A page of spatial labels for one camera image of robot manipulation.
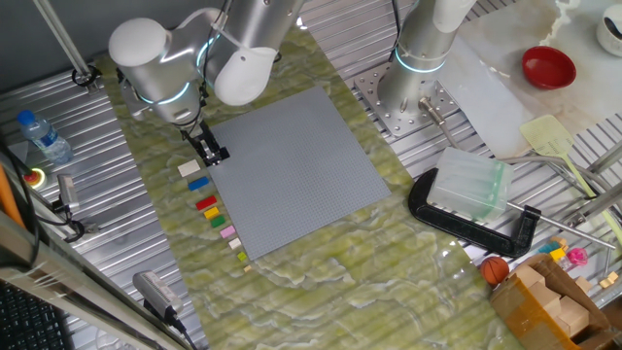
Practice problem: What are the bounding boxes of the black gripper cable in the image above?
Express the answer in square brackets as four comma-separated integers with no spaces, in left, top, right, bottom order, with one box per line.
[193,0,235,135]

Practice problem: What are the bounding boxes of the black C-clamp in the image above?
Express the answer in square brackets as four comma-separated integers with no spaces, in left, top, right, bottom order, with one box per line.
[407,167,616,259]

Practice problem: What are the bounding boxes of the black keyboard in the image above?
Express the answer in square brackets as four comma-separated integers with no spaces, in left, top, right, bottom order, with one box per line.
[0,281,74,350]

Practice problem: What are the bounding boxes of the white Lego plate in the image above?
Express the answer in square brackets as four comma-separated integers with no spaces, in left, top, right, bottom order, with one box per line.
[177,158,202,178]

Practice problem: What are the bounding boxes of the clear water bottle blue cap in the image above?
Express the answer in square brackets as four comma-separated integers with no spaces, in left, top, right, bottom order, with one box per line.
[17,110,74,165]

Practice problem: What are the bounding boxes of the white marble pattern sheet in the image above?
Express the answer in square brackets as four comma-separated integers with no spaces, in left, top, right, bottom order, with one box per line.
[456,0,622,125]

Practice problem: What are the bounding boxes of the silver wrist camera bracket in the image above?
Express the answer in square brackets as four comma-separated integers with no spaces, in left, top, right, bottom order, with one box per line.
[119,80,150,122]

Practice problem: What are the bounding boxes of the orange pole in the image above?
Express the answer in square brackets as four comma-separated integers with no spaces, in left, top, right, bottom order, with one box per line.
[0,162,25,229]

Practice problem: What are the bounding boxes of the grey Lego baseplate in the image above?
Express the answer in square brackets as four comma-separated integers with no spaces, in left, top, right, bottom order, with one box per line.
[207,86,393,262]

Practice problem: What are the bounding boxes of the red emergency stop button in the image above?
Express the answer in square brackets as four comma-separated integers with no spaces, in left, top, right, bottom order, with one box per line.
[22,167,47,190]

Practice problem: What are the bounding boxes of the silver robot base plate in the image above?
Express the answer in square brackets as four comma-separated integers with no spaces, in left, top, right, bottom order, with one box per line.
[353,62,461,138]

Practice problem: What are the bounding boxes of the small tan wooden block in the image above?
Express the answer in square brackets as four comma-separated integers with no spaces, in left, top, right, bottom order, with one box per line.
[598,270,621,290]

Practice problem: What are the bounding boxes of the pink plastic toy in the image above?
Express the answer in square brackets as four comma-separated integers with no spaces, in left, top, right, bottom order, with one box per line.
[566,247,589,267]

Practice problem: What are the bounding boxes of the silver depth camera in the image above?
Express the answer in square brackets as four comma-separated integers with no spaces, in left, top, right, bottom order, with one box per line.
[55,173,82,213]
[132,270,184,318]

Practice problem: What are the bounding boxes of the black Lego plate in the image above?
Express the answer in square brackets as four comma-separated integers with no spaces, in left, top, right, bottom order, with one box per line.
[206,147,231,168]

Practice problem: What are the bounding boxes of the silver metal stand legs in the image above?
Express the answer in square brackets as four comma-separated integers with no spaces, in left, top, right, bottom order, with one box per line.
[566,140,622,229]

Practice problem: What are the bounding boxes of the metal frame bar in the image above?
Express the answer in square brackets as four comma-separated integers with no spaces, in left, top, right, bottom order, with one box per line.
[0,208,193,350]

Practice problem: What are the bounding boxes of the translucent plastic sheet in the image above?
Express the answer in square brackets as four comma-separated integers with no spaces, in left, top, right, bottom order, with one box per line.
[434,33,536,159]

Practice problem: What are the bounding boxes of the red bowl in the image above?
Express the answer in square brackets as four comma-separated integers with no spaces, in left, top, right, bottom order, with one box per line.
[522,46,578,91]

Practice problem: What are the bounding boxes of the white cup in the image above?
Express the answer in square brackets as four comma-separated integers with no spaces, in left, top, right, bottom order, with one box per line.
[596,4,622,57]

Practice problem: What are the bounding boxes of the silver tripod pole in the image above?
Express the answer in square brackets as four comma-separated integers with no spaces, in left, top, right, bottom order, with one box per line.
[32,0,102,94]

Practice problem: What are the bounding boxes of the green marble pattern mat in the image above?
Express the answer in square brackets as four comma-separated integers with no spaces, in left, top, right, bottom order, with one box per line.
[94,23,526,350]

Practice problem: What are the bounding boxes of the cardboard box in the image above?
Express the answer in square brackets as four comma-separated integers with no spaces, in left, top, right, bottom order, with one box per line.
[489,253,621,350]

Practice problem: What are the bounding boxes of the toy basketball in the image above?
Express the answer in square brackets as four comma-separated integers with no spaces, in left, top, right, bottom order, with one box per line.
[479,256,510,287]

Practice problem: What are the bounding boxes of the grey base cable with connector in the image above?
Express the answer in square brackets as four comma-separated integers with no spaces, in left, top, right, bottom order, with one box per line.
[418,96,608,195]

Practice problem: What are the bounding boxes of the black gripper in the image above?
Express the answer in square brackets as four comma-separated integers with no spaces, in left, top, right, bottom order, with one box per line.
[180,119,230,168]

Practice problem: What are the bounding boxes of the translucent plastic container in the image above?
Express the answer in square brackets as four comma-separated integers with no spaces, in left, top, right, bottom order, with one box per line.
[427,147,515,224]

